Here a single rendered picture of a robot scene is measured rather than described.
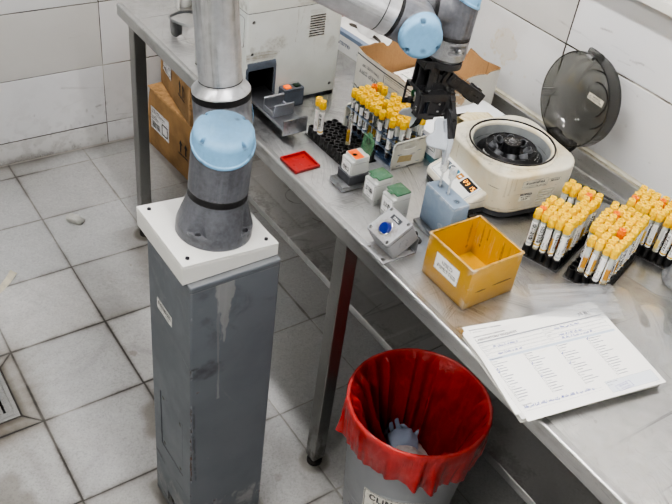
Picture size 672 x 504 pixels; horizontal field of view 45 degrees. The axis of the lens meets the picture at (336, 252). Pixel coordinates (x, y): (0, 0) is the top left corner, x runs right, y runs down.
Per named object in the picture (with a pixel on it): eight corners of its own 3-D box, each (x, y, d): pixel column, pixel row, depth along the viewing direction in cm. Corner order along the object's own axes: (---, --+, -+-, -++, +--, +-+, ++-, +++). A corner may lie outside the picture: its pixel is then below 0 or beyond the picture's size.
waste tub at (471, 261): (419, 270, 165) (428, 231, 159) (469, 252, 172) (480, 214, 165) (462, 311, 157) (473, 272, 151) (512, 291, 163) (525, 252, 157)
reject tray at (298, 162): (279, 159, 191) (280, 156, 190) (304, 152, 194) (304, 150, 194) (295, 174, 187) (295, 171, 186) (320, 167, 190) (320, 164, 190)
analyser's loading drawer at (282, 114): (241, 97, 207) (242, 78, 204) (263, 92, 211) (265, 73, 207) (283, 136, 195) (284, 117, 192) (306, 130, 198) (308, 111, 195)
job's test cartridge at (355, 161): (339, 175, 186) (343, 151, 182) (357, 170, 188) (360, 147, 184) (349, 184, 184) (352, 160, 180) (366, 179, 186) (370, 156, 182)
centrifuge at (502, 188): (415, 168, 194) (424, 123, 187) (516, 150, 206) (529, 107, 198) (468, 227, 178) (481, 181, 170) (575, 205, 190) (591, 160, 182)
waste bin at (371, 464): (299, 478, 227) (314, 369, 199) (402, 427, 245) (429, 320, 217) (379, 590, 204) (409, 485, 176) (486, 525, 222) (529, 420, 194)
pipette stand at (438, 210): (412, 221, 178) (420, 183, 171) (439, 215, 181) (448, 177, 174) (438, 249, 171) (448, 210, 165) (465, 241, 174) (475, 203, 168)
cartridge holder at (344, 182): (329, 180, 186) (331, 167, 184) (362, 172, 191) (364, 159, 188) (341, 193, 183) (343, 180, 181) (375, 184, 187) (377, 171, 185)
